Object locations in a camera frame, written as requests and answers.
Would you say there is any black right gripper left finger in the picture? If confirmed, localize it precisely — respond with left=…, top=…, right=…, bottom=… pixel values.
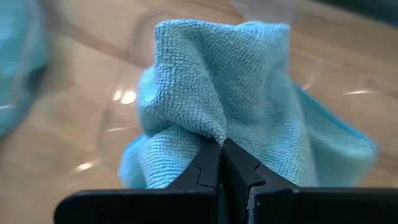
left=53, top=138, right=222, bottom=224

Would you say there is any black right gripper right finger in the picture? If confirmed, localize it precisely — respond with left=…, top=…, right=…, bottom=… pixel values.
left=222, top=138, right=398, bottom=224

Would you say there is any blue microfiber towel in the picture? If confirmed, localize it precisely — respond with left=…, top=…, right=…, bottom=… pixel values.
left=118, top=19, right=380, bottom=190
left=0, top=0, right=51, bottom=138

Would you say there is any clear plastic bin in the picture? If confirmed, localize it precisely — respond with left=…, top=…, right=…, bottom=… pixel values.
left=96, top=6, right=315, bottom=164

